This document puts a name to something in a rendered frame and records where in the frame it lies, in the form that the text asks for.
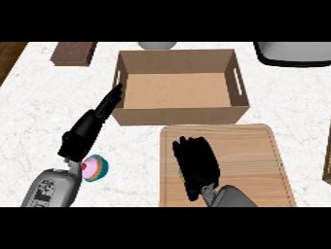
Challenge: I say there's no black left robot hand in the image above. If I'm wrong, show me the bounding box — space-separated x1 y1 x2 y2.
56 83 125 162

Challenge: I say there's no pale wooden cutting board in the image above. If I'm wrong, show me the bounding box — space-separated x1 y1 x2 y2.
158 124 298 208

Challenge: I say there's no pink frosted cupcake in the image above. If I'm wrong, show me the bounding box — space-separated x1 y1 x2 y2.
81 154 110 183

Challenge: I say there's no grey appliance with black rim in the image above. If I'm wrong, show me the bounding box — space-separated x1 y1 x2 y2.
251 42 331 68

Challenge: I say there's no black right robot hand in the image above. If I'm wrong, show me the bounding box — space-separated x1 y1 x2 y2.
171 135 221 202

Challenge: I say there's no grey round vessel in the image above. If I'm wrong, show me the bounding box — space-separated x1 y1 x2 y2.
137 42 178 51

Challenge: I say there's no dark brown wooden block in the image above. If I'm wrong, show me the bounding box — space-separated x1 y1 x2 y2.
48 42 97 67

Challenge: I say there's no brown cardboard box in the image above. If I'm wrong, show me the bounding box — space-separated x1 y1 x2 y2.
110 49 249 126

